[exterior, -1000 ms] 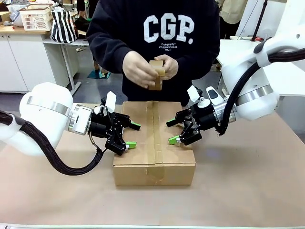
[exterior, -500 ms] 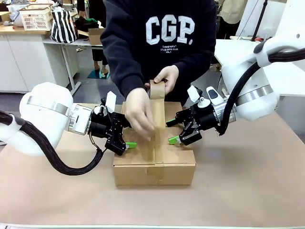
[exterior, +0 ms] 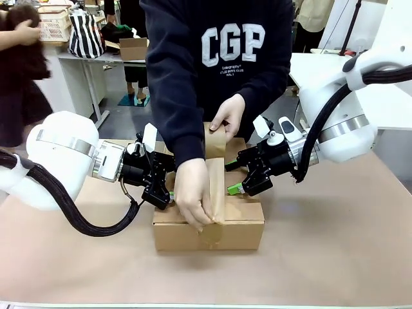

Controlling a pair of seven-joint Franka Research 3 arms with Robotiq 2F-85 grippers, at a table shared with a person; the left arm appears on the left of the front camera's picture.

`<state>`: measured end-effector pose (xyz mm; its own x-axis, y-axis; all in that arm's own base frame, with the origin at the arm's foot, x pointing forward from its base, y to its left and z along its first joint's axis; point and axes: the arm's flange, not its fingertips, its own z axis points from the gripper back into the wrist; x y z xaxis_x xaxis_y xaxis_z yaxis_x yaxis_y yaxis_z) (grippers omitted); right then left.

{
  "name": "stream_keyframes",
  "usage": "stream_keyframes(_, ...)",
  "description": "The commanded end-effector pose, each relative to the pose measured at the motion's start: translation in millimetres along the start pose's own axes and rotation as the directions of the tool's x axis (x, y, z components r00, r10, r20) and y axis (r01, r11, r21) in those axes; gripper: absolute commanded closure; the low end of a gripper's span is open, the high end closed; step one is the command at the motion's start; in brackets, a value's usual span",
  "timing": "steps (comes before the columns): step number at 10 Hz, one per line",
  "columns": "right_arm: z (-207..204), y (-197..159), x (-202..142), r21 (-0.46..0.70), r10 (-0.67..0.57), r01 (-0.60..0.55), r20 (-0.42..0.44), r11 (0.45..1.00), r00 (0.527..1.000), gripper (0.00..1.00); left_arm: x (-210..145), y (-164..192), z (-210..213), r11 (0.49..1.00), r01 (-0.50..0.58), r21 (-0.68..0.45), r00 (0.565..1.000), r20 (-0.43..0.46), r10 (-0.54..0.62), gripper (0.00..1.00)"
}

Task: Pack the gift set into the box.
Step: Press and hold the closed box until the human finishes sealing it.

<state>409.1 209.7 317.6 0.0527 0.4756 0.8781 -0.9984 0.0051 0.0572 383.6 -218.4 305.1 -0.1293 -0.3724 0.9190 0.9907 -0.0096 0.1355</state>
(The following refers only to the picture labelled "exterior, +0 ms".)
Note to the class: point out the grey work table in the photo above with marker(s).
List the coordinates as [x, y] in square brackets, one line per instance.
[83, 59]

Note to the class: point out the person's left hand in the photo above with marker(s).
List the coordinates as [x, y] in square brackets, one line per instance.
[233, 116]

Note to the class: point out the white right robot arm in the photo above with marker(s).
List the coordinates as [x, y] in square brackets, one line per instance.
[347, 141]

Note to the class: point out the brown cardboard shipping box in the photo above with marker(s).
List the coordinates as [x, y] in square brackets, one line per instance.
[244, 231]

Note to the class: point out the teal floor mat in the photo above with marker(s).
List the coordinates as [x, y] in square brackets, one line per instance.
[128, 101]

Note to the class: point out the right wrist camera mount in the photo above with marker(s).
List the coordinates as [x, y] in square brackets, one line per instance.
[264, 127]

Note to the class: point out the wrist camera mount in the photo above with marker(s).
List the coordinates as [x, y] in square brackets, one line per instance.
[264, 127]
[148, 136]

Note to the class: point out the black green clothing pile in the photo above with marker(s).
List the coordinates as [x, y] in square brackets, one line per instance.
[117, 30]

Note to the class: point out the bystander in beige coat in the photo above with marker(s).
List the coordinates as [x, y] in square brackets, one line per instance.
[313, 14]

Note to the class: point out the small open cardboard box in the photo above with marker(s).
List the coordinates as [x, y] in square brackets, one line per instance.
[133, 50]

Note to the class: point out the bystander in dark dress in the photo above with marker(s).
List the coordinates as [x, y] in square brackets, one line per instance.
[19, 80]

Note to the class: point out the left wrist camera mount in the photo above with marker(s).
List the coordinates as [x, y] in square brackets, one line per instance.
[148, 136]

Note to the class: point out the beige plastic crate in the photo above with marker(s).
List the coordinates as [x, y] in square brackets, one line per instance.
[54, 27]

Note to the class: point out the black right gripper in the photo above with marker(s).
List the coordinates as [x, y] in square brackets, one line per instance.
[273, 159]

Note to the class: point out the person's black CGP sweatshirt torso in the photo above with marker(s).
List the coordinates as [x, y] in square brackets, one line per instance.
[180, 48]

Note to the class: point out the person's right hand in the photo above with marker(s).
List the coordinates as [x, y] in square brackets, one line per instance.
[193, 193]

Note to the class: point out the black white striped bag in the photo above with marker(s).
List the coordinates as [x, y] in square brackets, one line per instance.
[85, 35]

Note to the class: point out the person's left forearm black sleeve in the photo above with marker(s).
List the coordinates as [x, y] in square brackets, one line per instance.
[264, 87]

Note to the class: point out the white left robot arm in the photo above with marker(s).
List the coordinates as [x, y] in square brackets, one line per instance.
[61, 138]

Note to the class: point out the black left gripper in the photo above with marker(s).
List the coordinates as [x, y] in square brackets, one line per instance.
[140, 169]

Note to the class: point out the person's right forearm black sleeve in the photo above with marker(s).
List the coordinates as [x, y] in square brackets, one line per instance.
[180, 141]

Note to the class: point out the bystander in black skirt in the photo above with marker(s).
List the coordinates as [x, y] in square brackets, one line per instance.
[132, 74]

